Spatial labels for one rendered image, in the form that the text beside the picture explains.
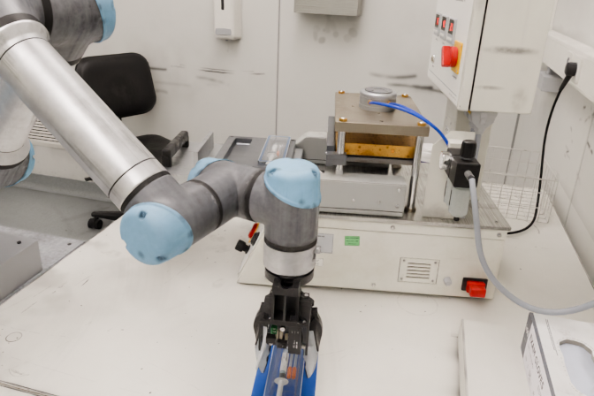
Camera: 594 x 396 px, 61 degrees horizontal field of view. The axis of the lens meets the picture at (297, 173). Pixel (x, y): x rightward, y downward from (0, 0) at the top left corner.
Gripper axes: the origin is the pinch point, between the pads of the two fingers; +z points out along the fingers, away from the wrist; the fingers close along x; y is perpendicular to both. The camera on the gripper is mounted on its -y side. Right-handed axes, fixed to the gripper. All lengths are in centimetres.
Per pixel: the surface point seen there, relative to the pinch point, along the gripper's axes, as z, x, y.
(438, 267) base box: -4.7, 27.8, -26.9
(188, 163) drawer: -19, -27, -38
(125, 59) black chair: -13, -108, -194
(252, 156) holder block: -21.3, -12.8, -38.3
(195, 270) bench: 3.2, -23.6, -29.4
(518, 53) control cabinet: -48, 35, -28
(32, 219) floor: 79, -165, -181
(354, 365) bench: 3.0, 11.3, -5.0
